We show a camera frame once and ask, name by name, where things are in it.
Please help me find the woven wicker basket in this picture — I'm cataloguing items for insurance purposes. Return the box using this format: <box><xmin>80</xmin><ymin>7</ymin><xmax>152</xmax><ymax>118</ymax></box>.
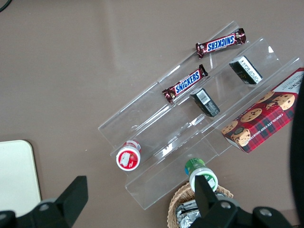
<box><xmin>168</xmin><ymin>182</ymin><xmax>234</xmax><ymax>228</ymax></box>

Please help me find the Snickers chocolate bar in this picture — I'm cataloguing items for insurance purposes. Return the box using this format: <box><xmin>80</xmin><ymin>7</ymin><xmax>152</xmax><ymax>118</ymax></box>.
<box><xmin>195</xmin><ymin>28</ymin><xmax>247</xmax><ymax>59</ymax></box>
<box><xmin>162</xmin><ymin>64</ymin><xmax>209</xmax><ymax>104</ymax></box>

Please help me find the foil-wrapped sandwich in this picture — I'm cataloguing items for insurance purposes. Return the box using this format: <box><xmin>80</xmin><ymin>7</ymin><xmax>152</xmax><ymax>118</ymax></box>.
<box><xmin>175</xmin><ymin>199</ymin><xmax>202</xmax><ymax>228</ymax></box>

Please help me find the red strawberry yogurt cup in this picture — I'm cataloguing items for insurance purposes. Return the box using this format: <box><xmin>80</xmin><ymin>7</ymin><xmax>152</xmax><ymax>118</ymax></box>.
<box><xmin>115</xmin><ymin>140</ymin><xmax>142</xmax><ymax>171</ymax></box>

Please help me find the clear acrylic tiered stand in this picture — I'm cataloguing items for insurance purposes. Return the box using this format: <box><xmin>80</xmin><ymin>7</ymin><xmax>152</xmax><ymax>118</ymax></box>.
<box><xmin>97</xmin><ymin>20</ymin><xmax>304</xmax><ymax>210</ymax></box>

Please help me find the red tartan cookie box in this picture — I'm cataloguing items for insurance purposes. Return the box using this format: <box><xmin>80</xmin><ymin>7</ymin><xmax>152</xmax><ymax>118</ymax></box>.
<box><xmin>220</xmin><ymin>67</ymin><xmax>304</xmax><ymax>154</ymax></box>

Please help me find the green yogurt cup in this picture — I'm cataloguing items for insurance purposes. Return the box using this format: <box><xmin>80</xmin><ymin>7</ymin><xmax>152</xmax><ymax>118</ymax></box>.
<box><xmin>184</xmin><ymin>158</ymin><xmax>219</xmax><ymax>192</ymax></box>

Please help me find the black cable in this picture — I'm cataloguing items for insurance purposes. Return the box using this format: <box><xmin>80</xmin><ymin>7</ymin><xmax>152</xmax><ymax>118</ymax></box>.
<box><xmin>0</xmin><ymin>0</ymin><xmax>12</xmax><ymax>12</ymax></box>

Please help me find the white plastic tray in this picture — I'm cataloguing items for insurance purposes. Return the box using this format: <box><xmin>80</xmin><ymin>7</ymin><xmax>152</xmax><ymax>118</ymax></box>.
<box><xmin>0</xmin><ymin>140</ymin><xmax>42</xmax><ymax>217</ymax></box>

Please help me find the black box with barcode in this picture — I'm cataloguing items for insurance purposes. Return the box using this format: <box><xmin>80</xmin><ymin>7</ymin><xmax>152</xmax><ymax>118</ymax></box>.
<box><xmin>190</xmin><ymin>87</ymin><xmax>221</xmax><ymax>118</ymax></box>

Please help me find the black box with white label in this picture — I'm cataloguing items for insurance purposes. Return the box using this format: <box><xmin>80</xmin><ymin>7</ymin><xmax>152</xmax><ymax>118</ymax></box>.
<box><xmin>228</xmin><ymin>56</ymin><xmax>264</xmax><ymax>85</ymax></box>

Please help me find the black blurry rounded housing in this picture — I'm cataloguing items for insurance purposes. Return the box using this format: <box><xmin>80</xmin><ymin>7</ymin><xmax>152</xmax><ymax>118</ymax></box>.
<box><xmin>288</xmin><ymin>80</ymin><xmax>304</xmax><ymax>228</ymax></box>

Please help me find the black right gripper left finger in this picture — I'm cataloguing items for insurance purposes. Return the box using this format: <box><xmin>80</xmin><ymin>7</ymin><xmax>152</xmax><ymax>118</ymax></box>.
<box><xmin>32</xmin><ymin>175</ymin><xmax>89</xmax><ymax>228</ymax></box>

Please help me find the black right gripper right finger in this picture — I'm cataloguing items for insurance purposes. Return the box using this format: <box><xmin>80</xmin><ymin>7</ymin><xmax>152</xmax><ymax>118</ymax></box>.
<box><xmin>192</xmin><ymin>175</ymin><xmax>240</xmax><ymax>228</ymax></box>

